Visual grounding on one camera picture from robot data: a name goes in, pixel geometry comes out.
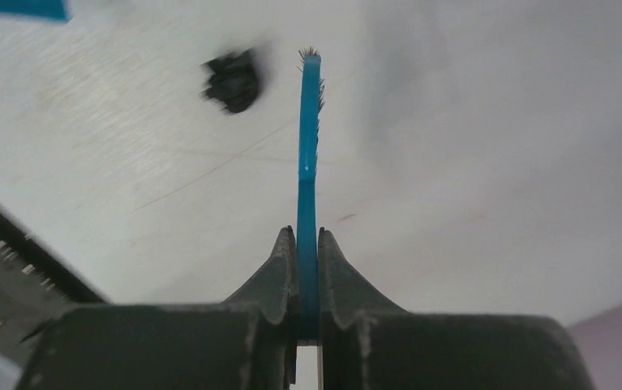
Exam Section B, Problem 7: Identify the blue hand brush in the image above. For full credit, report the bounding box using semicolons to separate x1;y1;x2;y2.
297;46;324;345

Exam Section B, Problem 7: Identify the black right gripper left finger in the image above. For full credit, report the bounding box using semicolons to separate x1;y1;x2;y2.
17;227;298;390

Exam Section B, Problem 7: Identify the blue dustpan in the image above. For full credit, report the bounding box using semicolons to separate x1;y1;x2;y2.
0;0;70;22

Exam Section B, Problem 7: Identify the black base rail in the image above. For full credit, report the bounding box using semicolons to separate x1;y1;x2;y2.
0;211;107;366

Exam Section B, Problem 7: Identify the small black paper scrap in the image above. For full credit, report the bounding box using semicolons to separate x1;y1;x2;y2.
201;48;263;115

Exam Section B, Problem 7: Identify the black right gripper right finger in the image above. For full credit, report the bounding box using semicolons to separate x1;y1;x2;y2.
318;229;594;389

